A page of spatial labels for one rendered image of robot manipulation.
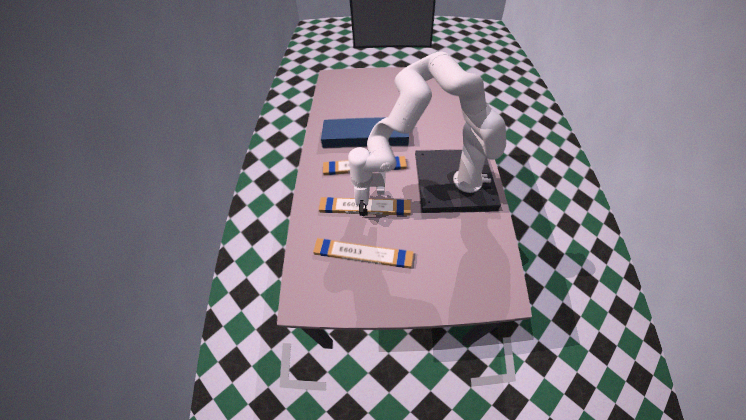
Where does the orange box with blue bands and white label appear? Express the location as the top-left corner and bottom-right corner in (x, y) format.
(313, 238), (413, 269)

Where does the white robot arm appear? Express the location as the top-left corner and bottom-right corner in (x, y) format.
(348, 51), (506, 195)

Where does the blue rectangular block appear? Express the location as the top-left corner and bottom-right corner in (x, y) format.
(321, 117), (409, 148)

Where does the orange flat pack with blue bands and white label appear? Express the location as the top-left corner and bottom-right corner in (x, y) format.
(319, 197), (410, 216)

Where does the tan rectangular pack with blue bands and white label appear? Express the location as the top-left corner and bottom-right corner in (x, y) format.
(323, 156), (407, 176)

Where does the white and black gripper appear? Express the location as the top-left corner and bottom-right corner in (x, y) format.
(352, 183), (370, 216)

